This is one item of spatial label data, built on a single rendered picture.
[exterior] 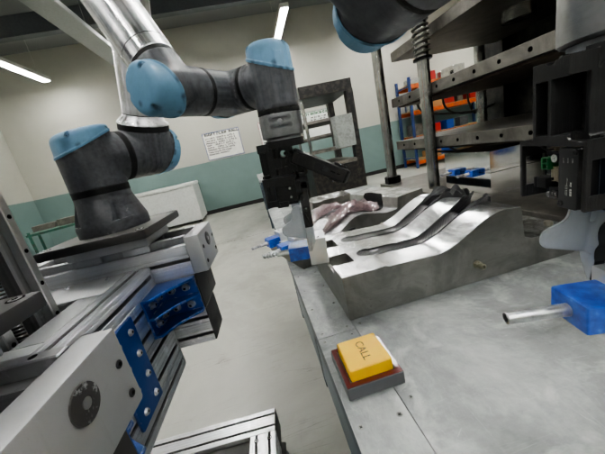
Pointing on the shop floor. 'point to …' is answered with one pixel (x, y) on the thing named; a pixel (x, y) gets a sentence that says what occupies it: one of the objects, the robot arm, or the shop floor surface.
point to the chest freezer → (194, 211)
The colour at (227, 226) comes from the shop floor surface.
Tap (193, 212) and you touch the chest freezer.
